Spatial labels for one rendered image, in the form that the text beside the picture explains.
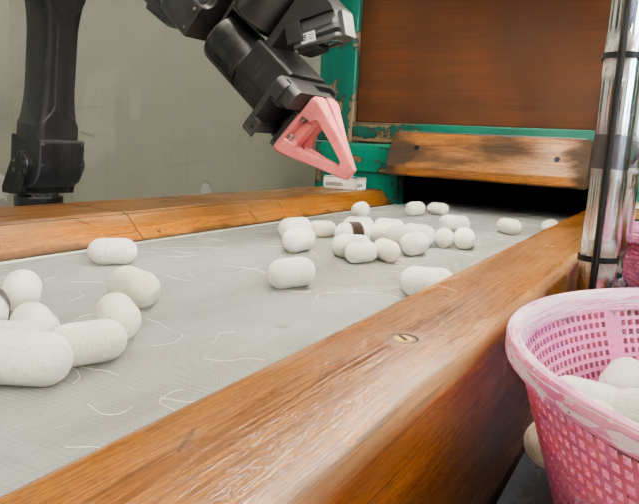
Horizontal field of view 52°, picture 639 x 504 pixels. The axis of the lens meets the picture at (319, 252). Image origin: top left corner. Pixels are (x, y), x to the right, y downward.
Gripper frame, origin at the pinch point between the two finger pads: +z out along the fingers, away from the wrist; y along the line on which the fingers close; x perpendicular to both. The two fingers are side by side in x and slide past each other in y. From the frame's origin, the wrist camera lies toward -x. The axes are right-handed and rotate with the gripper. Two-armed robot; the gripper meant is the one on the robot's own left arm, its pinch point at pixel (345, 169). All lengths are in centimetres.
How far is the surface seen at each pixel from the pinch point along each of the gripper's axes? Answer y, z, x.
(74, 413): -42.4, 13.2, -1.9
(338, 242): -8.4, 6.7, 1.9
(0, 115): 113, -164, 132
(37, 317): -39.2, 7.6, 0.8
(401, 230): 0.5, 8.1, 0.2
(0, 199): 111, -142, 157
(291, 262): -21.3, 8.8, -0.5
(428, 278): -17.9, 15.3, -5.5
